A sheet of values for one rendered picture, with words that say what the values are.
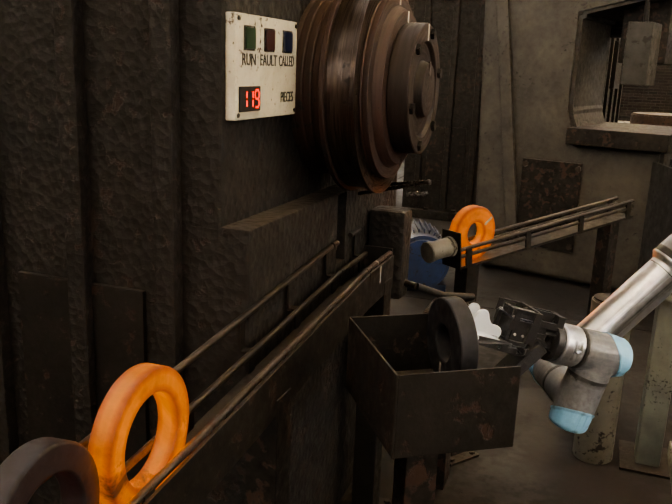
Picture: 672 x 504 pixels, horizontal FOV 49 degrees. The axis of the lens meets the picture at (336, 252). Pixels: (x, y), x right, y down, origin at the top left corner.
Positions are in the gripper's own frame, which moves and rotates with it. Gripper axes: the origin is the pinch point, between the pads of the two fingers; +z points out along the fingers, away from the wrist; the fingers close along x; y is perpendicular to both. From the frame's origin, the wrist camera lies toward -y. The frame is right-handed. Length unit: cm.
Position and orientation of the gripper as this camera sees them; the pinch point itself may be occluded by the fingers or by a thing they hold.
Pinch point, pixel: (452, 331)
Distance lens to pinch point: 129.3
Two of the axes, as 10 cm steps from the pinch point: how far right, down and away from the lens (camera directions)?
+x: 2.5, 2.4, -9.4
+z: -9.2, -2.3, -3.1
